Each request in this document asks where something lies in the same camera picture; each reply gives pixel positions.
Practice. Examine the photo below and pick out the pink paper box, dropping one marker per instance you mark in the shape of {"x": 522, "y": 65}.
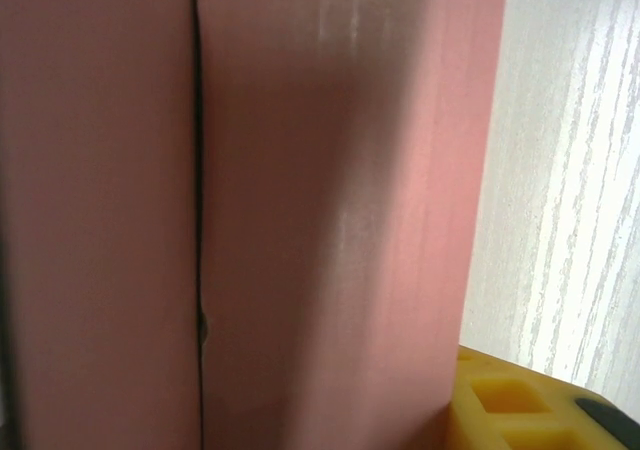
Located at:
{"x": 300, "y": 220}

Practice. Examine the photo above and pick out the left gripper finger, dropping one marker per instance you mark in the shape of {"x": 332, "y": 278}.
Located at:
{"x": 500, "y": 420}

